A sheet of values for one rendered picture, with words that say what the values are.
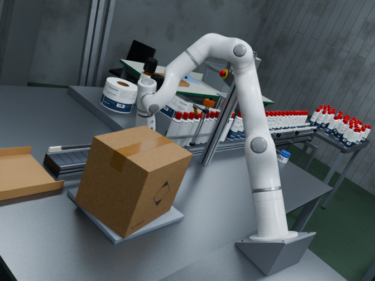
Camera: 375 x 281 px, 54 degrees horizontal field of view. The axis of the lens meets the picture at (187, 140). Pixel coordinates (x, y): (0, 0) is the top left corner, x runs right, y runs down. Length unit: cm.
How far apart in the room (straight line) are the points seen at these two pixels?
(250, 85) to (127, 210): 72
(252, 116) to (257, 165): 21
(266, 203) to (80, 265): 73
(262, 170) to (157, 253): 52
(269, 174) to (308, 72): 510
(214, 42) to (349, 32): 486
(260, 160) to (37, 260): 85
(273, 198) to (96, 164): 69
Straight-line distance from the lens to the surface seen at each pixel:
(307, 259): 175
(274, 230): 151
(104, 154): 126
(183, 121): 196
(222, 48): 160
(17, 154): 164
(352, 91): 620
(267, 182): 150
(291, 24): 685
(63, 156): 160
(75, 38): 500
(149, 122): 173
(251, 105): 155
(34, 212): 136
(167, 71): 165
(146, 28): 549
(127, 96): 222
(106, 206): 131
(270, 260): 147
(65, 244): 126
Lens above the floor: 165
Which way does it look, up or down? 21 degrees down
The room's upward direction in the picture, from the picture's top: 22 degrees clockwise
